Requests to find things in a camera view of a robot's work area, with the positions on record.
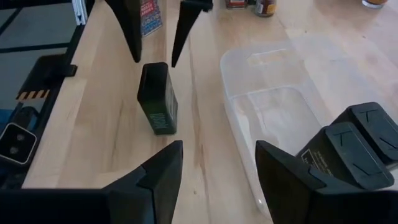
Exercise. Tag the silver aluminium extrusion bar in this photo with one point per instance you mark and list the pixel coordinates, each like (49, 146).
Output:
(79, 12)

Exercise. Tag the small camera box white rim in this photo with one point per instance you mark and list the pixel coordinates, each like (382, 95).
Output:
(17, 143)

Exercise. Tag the black mat hazard stripes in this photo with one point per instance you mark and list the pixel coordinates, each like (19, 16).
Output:
(43, 71)

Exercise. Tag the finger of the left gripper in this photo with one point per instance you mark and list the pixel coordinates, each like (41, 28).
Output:
(189, 15)
(129, 25)

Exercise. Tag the dark tea boxes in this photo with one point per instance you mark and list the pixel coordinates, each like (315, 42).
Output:
(158, 102)

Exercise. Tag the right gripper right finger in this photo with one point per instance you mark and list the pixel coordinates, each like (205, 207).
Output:
(295, 193)

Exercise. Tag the black tins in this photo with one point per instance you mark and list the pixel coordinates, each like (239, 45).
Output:
(348, 155)

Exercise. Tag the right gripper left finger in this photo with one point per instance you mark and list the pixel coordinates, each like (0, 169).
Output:
(124, 202)

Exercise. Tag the clear plastic bin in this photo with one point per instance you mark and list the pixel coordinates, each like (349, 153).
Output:
(264, 118)

